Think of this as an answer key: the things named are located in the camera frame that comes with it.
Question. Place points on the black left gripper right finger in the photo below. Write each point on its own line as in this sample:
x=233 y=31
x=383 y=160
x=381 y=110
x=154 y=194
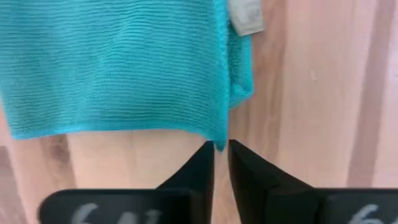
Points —
x=248 y=183

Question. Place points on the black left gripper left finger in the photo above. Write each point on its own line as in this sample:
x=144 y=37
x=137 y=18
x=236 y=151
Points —
x=202 y=177

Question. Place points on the teal microfiber towel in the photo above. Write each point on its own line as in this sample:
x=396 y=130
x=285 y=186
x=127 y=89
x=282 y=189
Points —
x=109 y=62

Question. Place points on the white care label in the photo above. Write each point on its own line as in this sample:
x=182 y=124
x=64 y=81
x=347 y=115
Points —
x=247 y=18

